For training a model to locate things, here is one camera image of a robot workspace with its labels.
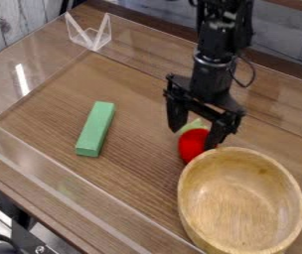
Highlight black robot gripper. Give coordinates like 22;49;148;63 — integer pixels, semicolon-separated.
164;53;245;150

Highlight red plush strawberry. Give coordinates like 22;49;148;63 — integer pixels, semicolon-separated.
178;118;210;164

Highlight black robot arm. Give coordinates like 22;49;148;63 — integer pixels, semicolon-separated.
164;0;253;150

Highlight green rectangular block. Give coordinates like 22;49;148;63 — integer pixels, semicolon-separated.
75;101;115;157

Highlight round wooden bowl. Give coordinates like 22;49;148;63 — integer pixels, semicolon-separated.
178;147;302;254

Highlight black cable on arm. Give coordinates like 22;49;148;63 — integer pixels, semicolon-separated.
226;53;257;89

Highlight clear acrylic enclosure walls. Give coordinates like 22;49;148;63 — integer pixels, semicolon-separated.
0;8;302;254

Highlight black metal table bracket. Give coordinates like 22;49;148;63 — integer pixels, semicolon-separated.
10;221;49;254

